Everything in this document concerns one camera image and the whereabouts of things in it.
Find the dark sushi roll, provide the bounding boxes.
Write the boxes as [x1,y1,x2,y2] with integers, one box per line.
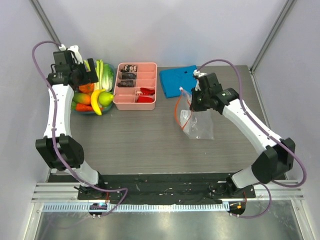
[120,64,138,73]
[119,72,137,80]
[117,79,136,88]

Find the green celery stalks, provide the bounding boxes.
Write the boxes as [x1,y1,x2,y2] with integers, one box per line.
[94,59,104,90]

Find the orange carrot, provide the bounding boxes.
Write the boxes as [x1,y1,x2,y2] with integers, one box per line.
[74,103,94,112]

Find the yellow banana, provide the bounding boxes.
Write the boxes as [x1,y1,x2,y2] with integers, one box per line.
[90,89,106,116]

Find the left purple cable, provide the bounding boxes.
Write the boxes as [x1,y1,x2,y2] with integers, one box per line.
[31,40,129,218]

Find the green pear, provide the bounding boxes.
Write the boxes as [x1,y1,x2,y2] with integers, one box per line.
[98,91,114,108]

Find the clear zip top bag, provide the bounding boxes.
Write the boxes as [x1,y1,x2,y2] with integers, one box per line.
[174,87,214,140]

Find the green lettuce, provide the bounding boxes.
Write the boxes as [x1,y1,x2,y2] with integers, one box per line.
[101,63,114,92]

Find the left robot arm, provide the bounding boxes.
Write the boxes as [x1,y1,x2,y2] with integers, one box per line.
[35,56,107,200]

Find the perforated cable rail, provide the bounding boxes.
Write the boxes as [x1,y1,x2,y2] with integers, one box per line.
[42,201,230,213]

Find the purple cable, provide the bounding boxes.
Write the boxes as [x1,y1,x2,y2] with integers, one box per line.
[31,40,129,218]
[197,59,308,218]

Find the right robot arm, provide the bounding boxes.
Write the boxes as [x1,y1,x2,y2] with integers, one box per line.
[190,88,296,198]

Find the small orange fruit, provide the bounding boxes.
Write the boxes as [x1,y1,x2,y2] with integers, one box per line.
[78,83,95,94]

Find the blue folded cloth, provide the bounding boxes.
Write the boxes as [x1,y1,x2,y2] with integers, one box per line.
[159,65,197,99]

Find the green orange mango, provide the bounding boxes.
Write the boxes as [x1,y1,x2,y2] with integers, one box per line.
[72,92,91,106]

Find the pink divided tray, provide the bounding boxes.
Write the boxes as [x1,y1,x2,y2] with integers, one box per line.
[113,62,157,111]

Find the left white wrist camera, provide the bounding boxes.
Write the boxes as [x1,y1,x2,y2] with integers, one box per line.
[58,44,84,64]

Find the teal food bowl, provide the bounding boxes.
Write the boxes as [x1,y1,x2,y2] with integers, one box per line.
[71,59,116,114]

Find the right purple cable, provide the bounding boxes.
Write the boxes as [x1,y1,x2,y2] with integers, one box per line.
[197,59,308,218]

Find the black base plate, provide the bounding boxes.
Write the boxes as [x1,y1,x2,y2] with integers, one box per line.
[47,172,287,204]

